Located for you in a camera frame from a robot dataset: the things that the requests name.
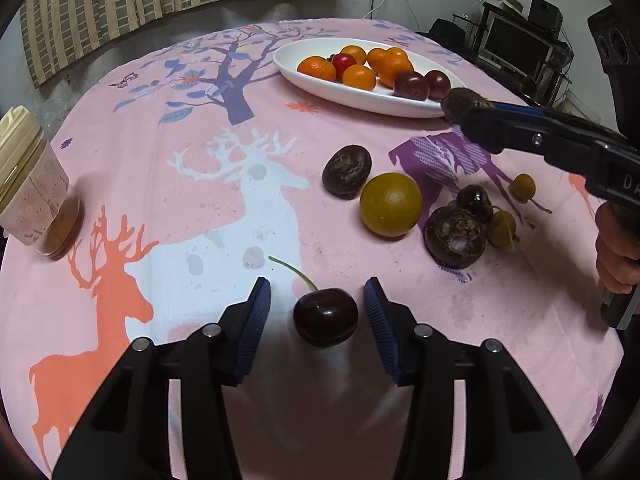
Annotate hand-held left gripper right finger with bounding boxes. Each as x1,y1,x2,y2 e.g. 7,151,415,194
363,277,583,480

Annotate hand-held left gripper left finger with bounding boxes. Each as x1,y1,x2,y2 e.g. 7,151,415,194
52,276,272,480

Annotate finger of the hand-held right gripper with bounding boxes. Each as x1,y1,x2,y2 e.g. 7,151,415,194
481,101,624,142
460,106,597,167

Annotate dark cherry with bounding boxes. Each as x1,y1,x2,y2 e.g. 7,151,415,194
269,256,360,348
456,184,494,223

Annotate white oval plate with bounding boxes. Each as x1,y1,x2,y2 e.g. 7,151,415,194
273,37,468,119

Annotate person's right hand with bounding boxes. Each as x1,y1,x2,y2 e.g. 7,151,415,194
595,201,640,296

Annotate black computer desk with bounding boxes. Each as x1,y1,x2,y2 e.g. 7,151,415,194
452,2,576,108

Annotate small green fruit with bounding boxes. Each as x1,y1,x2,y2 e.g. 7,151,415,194
486,210,517,251
508,173,536,204

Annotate computer monitor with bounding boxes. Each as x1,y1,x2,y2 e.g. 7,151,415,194
480,12,556,71

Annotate tall black speaker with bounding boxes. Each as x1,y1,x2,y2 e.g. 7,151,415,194
587,7,640,138

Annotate small black speaker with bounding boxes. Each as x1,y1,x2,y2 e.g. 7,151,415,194
529,0,562,36

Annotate pink deer printed tablecloth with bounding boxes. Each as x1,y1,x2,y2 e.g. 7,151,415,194
0,19,626,480

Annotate yellow-green orange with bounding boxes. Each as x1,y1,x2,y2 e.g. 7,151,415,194
359,172,424,238

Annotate jar with cream lid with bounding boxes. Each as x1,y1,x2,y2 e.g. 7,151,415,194
0,105,83,261

